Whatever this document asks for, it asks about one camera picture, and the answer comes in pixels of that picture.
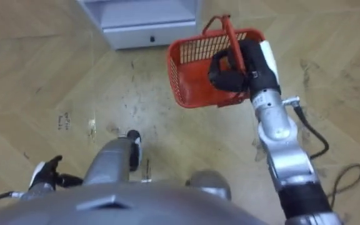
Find red plastic basket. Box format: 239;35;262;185
166;14;267;109

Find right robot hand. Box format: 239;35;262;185
207;39;283;101

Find robot legs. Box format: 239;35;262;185
82;129;233;201

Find black floor cable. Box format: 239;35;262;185
326;163;360;209

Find white bedside cabinet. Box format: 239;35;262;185
76;0;203;51

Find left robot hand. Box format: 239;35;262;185
28;155;84;191

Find robot body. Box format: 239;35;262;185
0;182;270;225

